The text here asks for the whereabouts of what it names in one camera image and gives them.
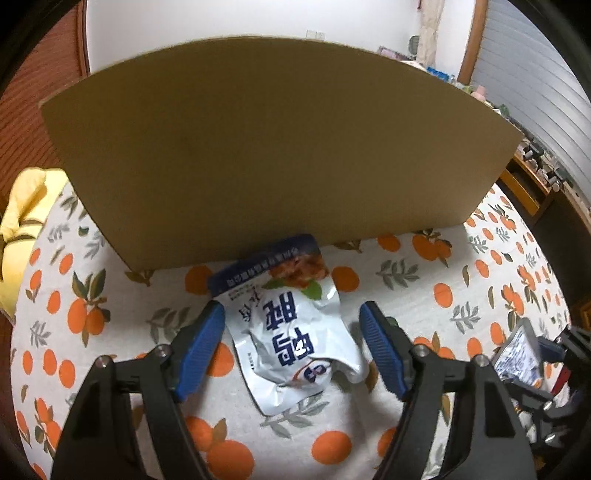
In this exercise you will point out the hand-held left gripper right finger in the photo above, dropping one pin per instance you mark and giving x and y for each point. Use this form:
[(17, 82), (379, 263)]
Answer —
[(381, 346)]

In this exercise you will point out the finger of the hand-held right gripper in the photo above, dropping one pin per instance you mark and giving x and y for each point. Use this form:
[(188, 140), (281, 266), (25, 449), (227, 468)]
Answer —
[(554, 420), (572, 346)]

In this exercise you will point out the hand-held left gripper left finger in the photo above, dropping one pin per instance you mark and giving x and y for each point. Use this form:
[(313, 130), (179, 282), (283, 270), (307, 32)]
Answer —
[(203, 350)]

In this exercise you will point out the small white printed snack packet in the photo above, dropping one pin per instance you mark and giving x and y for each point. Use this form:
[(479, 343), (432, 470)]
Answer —
[(519, 355)]

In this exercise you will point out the white and blue snack pouch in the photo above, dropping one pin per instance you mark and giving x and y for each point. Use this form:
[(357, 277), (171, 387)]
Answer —
[(286, 332)]

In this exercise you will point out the brown cardboard box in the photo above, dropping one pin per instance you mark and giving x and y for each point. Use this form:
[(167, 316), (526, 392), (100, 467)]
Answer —
[(277, 152)]

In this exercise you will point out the orange fruit print bedsheet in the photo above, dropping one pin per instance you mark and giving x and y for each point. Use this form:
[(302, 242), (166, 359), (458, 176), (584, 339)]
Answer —
[(415, 295)]

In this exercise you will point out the yellow plush toy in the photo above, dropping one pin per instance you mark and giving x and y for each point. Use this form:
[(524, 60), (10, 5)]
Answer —
[(23, 221)]

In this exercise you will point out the grey window blind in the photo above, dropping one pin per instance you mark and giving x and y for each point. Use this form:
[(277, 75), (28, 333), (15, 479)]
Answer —
[(535, 60)]

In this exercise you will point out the brown louvered wardrobe door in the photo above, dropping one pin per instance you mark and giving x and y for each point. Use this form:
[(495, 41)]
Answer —
[(41, 78)]

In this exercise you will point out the pale floral curtain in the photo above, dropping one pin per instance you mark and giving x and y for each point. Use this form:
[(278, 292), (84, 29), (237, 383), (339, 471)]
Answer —
[(425, 32)]

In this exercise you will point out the white wall socket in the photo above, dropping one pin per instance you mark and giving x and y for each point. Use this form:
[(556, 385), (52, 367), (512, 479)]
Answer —
[(316, 34)]

